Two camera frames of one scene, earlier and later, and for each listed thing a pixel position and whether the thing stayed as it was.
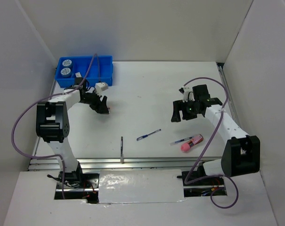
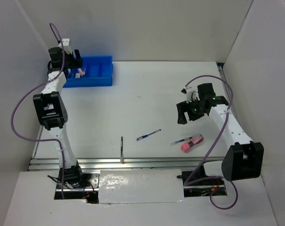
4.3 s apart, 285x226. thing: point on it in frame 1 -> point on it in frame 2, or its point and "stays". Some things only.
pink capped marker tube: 186,146 stays
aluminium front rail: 95,163 stays
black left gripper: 101,108 -> 76,63
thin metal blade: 122,157 stays
